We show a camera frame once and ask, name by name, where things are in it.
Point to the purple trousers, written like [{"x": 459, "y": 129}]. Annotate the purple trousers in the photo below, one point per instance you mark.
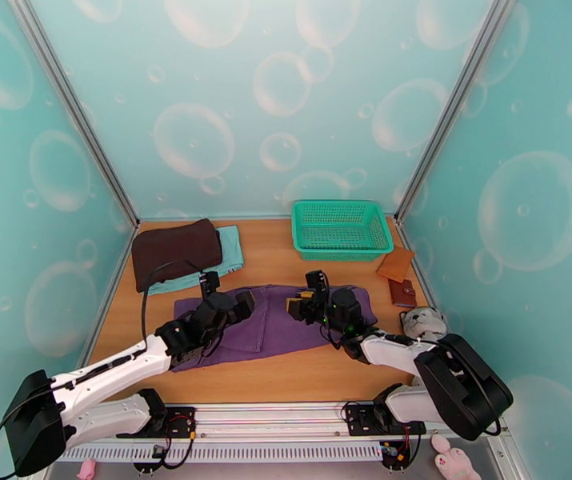
[{"x": 265, "y": 333}]

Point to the light teal folded trousers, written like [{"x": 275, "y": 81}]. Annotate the light teal folded trousers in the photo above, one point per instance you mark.
[{"x": 230, "y": 248}]

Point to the dark brown folded trousers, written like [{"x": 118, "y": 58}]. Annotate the dark brown folded trousers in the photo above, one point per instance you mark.
[{"x": 175, "y": 248}]

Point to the reddish brown snap wallet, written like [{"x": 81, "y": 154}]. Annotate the reddish brown snap wallet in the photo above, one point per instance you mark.
[{"x": 403, "y": 292}]

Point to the tan cardboard piece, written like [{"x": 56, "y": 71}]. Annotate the tan cardboard piece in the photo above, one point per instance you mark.
[{"x": 395, "y": 263}]

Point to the green plastic mesh basket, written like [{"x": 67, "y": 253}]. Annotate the green plastic mesh basket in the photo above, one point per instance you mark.
[{"x": 340, "y": 228}]

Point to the grey plush dog toy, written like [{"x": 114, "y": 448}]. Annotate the grey plush dog toy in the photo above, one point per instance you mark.
[{"x": 423, "y": 321}]

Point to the small pink plush toy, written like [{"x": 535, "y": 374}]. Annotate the small pink plush toy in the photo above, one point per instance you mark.
[{"x": 87, "y": 469}]

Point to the pink plush rabbit toy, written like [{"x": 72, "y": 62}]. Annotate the pink plush rabbit toy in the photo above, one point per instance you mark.
[{"x": 453, "y": 463}]

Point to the aluminium front rail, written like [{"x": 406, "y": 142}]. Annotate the aluminium front rail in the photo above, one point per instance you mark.
[{"x": 275, "y": 418}]

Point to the aluminium frame post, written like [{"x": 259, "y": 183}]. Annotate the aluminium frame post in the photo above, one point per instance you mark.
[
  {"x": 458, "y": 93},
  {"x": 73, "y": 103}
]

